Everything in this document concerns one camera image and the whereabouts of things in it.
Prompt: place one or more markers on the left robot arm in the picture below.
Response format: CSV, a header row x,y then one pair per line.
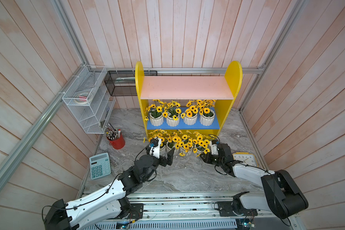
x,y
108,202

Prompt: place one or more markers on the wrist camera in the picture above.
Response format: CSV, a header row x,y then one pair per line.
x,y
155,147
214,147

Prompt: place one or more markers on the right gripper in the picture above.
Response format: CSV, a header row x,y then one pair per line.
x,y
207,158

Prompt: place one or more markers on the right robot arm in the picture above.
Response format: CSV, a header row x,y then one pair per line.
x,y
281,195

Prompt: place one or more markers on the red pen holder cup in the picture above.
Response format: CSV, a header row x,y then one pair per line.
x,y
115,137

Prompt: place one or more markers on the sunflower pot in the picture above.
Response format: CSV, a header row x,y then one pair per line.
x,y
172,112
206,111
201,144
154,113
185,143
189,116
169,140
157,133

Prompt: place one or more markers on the tape roll in rack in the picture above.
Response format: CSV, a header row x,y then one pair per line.
x,y
83,98

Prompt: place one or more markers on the black mesh basket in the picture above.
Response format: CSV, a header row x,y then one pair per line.
x,y
121,83

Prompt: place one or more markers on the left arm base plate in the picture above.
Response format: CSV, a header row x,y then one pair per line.
x,y
132,211

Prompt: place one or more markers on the light blue calculator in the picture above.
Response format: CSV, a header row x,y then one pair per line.
x,y
99,166

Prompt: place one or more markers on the yellow alarm clock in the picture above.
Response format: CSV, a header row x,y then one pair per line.
x,y
246,158

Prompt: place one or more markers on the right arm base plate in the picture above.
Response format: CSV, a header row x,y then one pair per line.
x,y
233,209

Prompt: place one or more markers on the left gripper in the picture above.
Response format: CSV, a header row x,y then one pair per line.
x,y
169,160

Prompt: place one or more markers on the white wire mesh rack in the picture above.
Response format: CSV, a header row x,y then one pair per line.
x,y
92,117

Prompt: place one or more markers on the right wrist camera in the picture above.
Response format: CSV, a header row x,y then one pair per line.
x,y
214,147

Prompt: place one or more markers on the yellow two-tier shelf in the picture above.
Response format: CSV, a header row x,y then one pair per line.
x,y
222,89

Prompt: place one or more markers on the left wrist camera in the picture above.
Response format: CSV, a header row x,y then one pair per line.
x,y
155,147

